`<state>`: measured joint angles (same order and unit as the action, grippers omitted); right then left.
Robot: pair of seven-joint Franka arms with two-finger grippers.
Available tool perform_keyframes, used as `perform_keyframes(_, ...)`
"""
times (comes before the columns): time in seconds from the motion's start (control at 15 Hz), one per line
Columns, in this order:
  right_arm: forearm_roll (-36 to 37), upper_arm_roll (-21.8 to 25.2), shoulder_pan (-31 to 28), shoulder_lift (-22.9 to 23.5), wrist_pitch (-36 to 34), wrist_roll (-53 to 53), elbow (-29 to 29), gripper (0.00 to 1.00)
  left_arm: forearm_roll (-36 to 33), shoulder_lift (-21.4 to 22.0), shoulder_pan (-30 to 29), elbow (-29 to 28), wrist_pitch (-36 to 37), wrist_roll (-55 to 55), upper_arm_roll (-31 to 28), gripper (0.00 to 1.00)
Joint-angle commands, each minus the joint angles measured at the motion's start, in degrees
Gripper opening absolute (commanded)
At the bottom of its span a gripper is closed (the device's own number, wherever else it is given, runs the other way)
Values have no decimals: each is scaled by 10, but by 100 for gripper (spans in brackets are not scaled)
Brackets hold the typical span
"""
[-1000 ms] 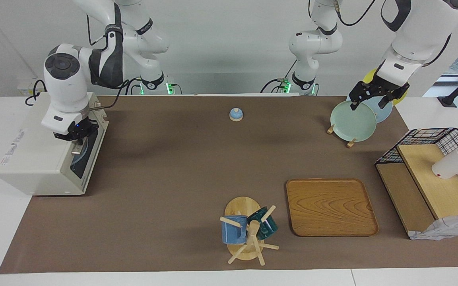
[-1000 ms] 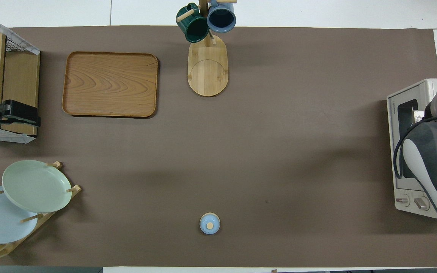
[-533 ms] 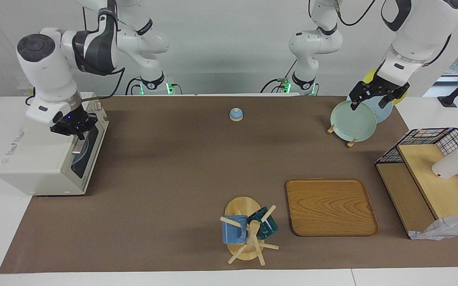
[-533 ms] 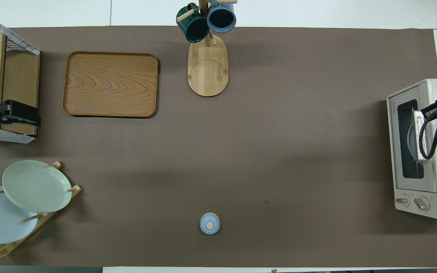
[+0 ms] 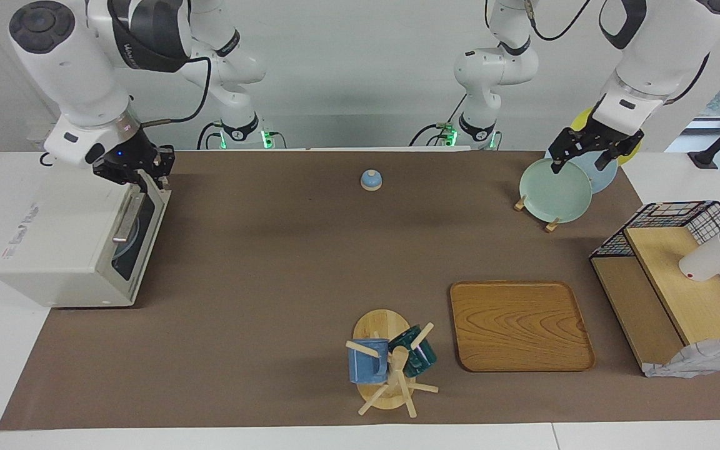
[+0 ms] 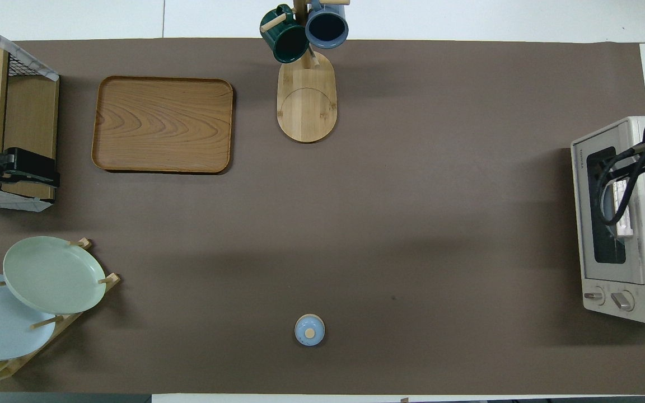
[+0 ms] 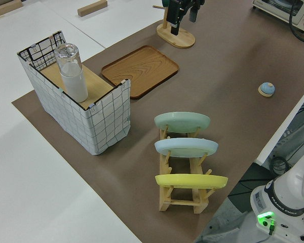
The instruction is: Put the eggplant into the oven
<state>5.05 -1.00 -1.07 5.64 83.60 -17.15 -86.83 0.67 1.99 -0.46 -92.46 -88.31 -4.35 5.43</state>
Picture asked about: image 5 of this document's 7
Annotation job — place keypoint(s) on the wooden serving tray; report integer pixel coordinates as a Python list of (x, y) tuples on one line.
[(522, 325)]

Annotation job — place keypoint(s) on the pale green plate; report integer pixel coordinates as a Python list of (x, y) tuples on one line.
[(554, 194)]

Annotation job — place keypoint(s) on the wooden plate rack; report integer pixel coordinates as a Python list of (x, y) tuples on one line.
[(550, 226)]

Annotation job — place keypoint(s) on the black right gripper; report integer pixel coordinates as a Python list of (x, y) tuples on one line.
[(132, 156)]

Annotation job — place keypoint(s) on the oven door with glass window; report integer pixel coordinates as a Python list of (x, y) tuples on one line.
[(147, 250)]

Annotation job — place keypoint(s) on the blue ceramic mug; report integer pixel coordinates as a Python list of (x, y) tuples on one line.
[(365, 365)]

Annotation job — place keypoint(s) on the grey white patterned cloth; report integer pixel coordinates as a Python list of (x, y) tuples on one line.
[(704, 356)]

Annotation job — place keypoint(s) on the white cup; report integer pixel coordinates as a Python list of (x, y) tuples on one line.
[(707, 259)]

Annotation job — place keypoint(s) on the pale grey-blue plate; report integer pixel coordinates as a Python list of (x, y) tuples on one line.
[(604, 181)]

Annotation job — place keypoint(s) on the dark green ceramic mug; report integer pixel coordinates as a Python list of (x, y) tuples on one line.
[(422, 359)]

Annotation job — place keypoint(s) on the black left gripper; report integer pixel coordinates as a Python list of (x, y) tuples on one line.
[(597, 139)]

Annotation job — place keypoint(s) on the brown table mat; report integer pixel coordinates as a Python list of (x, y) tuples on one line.
[(285, 281)]

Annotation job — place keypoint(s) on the light blue round plate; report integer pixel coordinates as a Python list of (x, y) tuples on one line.
[(126, 247)]

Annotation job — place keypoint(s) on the wooden mug tree stand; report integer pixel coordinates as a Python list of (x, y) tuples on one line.
[(380, 325)]

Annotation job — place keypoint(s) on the wooden stepped shelf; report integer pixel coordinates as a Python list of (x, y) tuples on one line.
[(691, 306)]

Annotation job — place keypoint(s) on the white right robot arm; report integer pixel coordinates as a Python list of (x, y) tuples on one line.
[(79, 69)]

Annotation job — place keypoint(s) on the yellow plate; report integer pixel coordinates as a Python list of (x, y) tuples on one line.
[(582, 117)]

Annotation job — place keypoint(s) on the white toaster oven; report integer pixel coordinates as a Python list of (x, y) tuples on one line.
[(60, 244)]

